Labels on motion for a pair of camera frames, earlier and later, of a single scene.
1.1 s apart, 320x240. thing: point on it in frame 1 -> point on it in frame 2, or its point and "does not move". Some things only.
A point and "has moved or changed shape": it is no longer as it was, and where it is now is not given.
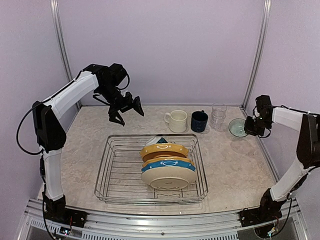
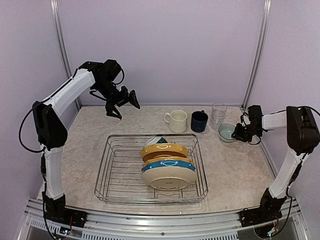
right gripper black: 248,129 -> 238,135
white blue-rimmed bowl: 156,140 does not move
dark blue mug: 199,120 does not move
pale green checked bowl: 236,127 has moved or changed shape
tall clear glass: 218,115 does not move
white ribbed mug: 177,120 does not move
